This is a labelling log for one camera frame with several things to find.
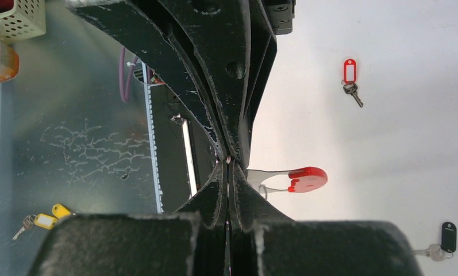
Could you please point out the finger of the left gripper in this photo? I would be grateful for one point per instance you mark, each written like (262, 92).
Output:
(151, 33)
(228, 48)

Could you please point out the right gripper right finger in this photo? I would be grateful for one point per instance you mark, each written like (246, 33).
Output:
(264, 241)

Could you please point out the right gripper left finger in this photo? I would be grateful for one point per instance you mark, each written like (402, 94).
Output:
(189, 241)

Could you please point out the red handled keyring holder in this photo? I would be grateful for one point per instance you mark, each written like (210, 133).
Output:
(302, 180)

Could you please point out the yellow tagged keys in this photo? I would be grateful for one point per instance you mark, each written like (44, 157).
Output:
(43, 220)

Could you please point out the perforated cream basket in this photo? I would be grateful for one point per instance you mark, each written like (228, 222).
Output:
(25, 20)

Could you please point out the red tagged key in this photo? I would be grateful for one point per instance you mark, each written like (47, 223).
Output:
(349, 80)

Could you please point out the black tagged key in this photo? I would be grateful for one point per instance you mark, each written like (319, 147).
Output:
(447, 246)

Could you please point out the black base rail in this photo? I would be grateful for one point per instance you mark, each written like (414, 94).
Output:
(182, 152)

